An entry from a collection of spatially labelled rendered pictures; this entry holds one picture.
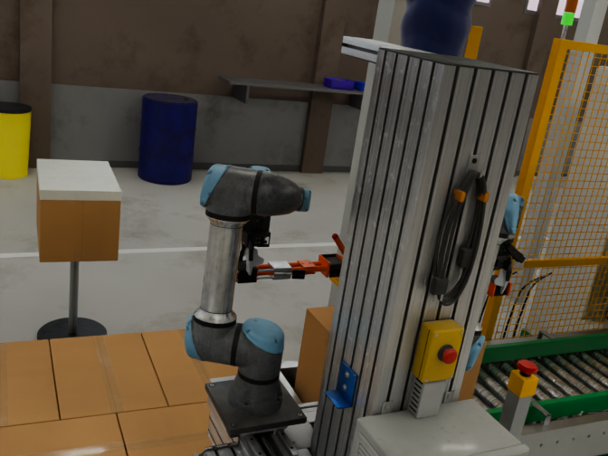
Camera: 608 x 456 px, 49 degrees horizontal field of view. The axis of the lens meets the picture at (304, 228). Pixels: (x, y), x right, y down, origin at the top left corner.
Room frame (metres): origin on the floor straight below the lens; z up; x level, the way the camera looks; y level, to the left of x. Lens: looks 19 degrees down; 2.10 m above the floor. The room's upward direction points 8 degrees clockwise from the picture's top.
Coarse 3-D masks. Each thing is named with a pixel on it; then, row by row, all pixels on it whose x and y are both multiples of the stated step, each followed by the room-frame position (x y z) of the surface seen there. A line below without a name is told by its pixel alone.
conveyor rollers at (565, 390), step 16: (576, 352) 3.21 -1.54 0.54; (592, 352) 3.24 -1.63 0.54; (496, 368) 2.88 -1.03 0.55; (512, 368) 2.91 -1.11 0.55; (544, 368) 2.96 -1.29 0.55; (560, 368) 2.98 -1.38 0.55; (576, 368) 3.01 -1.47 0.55; (592, 368) 3.03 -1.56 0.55; (480, 384) 2.72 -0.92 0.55; (496, 384) 2.74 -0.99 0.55; (544, 384) 2.81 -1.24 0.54; (560, 384) 2.84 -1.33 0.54; (576, 384) 2.86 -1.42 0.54; (592, 384) 2.89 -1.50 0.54; (496, 400) 2.59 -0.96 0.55; (576, 416) 2.60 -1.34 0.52
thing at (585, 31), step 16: (592, 0) 5.11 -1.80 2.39; (592, 16) 5.07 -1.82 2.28; (576, 32) 5.17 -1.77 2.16; (592, 32) 5.09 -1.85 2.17; (576, 64) 5.09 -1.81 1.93; (576, 80) 5.08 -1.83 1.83; (560, 96) 5.16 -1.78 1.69; (576, 96) 5.10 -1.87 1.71; (576, 112) 5.12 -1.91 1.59; (560, 128) 5.08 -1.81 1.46; (560, 144) 5.08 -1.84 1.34; (544, 160) 5.15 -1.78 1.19; (544, 176) 5.11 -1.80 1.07; (560, 176) 5.12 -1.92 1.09; (544, 192) 5.08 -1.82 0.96; (544, 208) 5.09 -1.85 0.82; (528, 224) 5.14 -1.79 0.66; (544, 224) 5.11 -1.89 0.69; (528, 240) 5.10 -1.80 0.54; (528, 256) 5.08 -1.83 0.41; (512, 272) 5.17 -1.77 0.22; (528, 272) 5.10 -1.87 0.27; (512, 288) 5.13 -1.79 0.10; (528, 288) 5.12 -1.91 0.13
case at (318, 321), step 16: (320, 320) 2.32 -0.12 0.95; (304, 336) 2.39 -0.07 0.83; (320, 336) 2.29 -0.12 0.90; (304, 352) 2.38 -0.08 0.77; (320, 352) 2.27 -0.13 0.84; (480, 352) 2.34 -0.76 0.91; (304, 368) 2.36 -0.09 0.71; (320, 368) 2.25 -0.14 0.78; (304, 384) 2.34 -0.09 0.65; (320, 384) 2.23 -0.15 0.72; (464, 384) 2.32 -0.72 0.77; (304, 400) 2.32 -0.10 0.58
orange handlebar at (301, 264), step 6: (264, 264) 2.16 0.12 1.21; (294, 264) 2.21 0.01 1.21; (300, 264) 2.20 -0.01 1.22; (306, 264) 2.20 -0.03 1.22; (312, 264) 2.21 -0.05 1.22; (318, 264) 2.25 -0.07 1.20; (306, 270) 2.18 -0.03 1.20; (312, 270) 2.20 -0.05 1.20; (318, 270) 2.21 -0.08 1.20; (324, 270) 2.22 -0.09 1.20
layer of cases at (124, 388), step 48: (96, 336) 2.64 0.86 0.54; (144, 336) 2.71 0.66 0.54; (0, 384) 2.18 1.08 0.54; (48, 384) 2.23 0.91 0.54; (96, 384) 2.28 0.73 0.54; (144, 384) 2.33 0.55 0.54; (192, 384) 2.38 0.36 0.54; (0, 432) 1.91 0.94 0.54; (48, 432) 1.94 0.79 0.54; (96, 432) 1.98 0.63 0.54; (144, 432) 2.02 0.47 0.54; (192, 432) 2.06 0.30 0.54
